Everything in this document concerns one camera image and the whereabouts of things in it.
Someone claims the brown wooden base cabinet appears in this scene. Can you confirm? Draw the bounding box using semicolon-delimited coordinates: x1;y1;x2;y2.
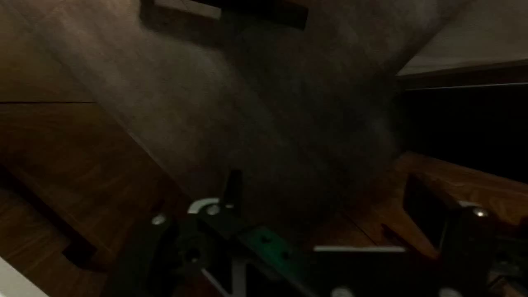
384;152;528;263

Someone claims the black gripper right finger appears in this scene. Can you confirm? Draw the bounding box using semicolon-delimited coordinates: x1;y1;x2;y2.
402;170;500;297

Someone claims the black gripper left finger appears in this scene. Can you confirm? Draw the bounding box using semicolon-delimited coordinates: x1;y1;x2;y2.
104;169;260;297

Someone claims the wood-fronted white drawer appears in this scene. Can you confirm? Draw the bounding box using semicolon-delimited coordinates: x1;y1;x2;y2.
0;101;191;297

